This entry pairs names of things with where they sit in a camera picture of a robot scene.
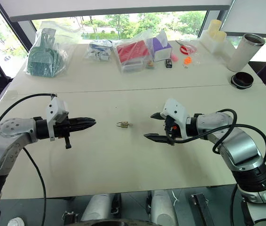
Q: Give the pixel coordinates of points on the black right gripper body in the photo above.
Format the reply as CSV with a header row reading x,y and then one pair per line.
x,y
171,128

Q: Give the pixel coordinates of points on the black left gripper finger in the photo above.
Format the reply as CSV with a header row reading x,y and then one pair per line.
x,y
83,127
84,120

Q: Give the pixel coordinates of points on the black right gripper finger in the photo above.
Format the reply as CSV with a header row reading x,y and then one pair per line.
x,y
157,116
157,138

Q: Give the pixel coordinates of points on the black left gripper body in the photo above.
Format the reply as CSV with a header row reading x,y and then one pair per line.
x,y
61,129

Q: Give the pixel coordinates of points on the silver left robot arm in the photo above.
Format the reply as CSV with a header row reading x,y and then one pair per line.
x,y
8,139

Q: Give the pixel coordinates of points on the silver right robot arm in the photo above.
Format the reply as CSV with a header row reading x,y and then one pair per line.
x,y
238,146

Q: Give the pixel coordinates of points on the small brass padlock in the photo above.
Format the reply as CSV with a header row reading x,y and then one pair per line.
x,y
124,124

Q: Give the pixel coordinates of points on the small tan toy figure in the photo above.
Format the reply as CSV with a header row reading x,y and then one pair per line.
x,y
150,65

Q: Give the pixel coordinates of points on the small black box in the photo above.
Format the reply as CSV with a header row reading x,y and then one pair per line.
x,y
169,63

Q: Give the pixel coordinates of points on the clear plastic container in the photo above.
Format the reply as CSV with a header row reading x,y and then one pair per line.
x,y
133,67

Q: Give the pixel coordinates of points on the small pink object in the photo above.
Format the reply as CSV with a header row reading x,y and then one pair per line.
x,y
174,57

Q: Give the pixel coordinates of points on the small orange object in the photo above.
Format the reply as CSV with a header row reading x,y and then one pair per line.
x,y
187,61

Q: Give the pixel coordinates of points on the purple tissue box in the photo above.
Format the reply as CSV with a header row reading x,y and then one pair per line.
x,y
162,50

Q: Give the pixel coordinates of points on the bagged red box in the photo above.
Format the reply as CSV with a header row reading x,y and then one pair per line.
x,y
133,51

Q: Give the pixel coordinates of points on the bag of small white parts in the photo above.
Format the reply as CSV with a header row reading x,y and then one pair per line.
x,y
99,51

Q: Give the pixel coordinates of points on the bagged green plastic dustpans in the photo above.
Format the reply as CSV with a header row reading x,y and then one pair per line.
x,y
44,61

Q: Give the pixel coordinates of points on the silver rounded robot leg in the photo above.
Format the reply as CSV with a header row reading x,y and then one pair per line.
x,y
97,207
162,208

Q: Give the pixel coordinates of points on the black round tumbler lid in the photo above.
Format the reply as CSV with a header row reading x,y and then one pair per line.
x,y
242,81

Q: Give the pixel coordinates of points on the white holder with cream cylinders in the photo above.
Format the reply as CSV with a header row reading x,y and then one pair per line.
x,y
214,40

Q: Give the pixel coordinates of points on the white steel tumbler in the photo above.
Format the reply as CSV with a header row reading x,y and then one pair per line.
x,y
242,55

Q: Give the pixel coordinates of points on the white bottle cap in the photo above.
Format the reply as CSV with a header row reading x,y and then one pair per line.
x,y
15,222

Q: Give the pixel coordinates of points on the white roller blind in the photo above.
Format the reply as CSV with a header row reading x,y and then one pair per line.
x,y
255,16
114,9

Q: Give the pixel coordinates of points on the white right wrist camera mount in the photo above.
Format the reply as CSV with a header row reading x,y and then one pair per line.
x,y
177,110

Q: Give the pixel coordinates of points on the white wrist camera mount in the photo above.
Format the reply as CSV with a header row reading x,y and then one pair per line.
x,y
177,110
53,110

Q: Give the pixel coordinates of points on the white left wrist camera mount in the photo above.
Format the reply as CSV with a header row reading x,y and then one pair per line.
x,y
53,110

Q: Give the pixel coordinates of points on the metal clamp bracket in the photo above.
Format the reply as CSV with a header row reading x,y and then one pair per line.
x,y
69,216

